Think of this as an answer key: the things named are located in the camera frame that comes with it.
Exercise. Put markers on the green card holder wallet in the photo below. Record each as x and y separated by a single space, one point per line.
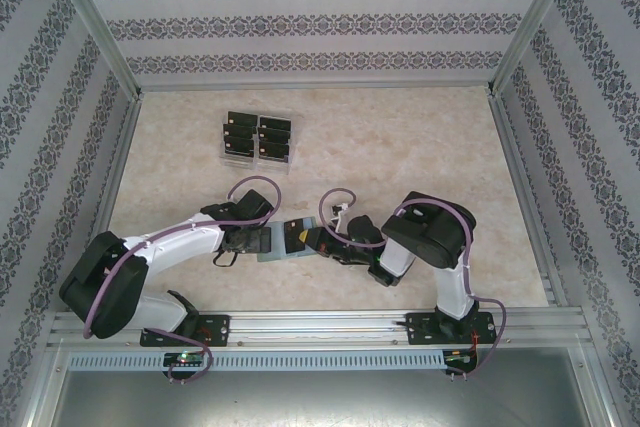
280 258

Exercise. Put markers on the clear acrylic card stand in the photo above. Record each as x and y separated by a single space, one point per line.
272 168

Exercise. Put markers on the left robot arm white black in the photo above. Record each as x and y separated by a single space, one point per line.
175 244

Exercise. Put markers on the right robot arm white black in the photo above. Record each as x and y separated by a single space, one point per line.
450 282

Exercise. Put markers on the grey metal sheet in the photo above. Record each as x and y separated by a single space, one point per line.
320 397

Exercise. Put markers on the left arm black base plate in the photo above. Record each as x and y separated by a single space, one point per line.
217 332

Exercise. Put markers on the aluminium mounting rail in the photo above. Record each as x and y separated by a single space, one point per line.
320 329

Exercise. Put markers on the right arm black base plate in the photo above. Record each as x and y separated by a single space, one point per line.
420 329

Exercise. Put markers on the aluminium side rail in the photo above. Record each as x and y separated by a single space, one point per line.
510 147
122 147

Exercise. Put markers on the aluminium frame post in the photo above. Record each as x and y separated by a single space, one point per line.
90 22
537 22

